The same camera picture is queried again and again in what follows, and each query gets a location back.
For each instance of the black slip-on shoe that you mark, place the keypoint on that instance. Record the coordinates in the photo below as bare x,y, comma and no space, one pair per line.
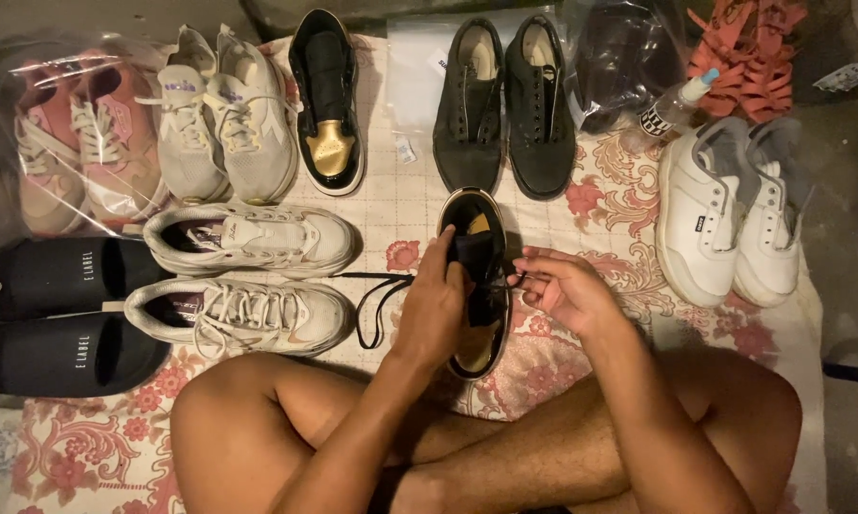
57,357
50,278

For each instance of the clear spray bottle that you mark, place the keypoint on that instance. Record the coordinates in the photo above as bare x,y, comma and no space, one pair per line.
668,111

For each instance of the person's leg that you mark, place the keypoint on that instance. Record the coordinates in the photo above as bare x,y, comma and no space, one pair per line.
243,435
750,421

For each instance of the black gold patent sneaker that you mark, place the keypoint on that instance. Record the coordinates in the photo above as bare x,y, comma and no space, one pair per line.
327,107
487,235

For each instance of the small white paper tag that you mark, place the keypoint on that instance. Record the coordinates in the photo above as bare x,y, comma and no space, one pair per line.
405,148

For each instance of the person's left leg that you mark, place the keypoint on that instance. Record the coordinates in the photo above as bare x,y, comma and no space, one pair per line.
243,435

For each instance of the white grey-lined leather sneaker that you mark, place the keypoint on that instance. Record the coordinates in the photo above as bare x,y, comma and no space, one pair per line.
697,221
772,243

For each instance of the person's left hand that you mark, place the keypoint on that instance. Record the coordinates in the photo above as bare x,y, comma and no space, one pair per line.
425,314

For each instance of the pink beige sneaker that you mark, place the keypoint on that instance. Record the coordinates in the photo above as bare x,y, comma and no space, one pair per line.
43,171
118,157

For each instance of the white chunky sneaker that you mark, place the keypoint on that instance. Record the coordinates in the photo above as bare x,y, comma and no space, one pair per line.
257,314
272,239

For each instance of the dark flat object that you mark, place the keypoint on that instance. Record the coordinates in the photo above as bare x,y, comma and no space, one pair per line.
854,364

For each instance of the person's left fingers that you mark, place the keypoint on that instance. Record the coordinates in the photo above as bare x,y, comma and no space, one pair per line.
449,268

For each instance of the black shoelace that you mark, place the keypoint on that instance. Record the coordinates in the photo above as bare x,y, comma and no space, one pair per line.
372,277

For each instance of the floral patterned blanket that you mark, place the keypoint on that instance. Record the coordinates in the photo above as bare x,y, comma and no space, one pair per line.
400,214

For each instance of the empty clear zip bag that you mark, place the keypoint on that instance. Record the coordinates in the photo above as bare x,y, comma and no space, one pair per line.
411,78

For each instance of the black suede lace-up shoe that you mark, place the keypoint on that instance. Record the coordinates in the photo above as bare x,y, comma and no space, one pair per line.
468,135
541,135

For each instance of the clear plastic shoe bag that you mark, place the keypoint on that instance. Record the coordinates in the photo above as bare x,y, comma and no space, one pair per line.
15,107

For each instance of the white mesh running sneaker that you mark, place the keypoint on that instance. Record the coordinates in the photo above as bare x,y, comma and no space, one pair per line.
186,143
254,135

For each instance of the person's right hand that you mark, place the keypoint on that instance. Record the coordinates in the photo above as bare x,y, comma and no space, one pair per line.
579,296

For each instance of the person's right leg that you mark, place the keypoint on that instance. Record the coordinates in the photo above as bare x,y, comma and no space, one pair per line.
750,421

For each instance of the plastic bag with dark shoes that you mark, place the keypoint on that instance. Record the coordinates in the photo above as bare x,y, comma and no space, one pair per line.
625,64

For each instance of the crumpled printed paper label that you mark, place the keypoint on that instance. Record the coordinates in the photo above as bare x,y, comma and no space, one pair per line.
849,76

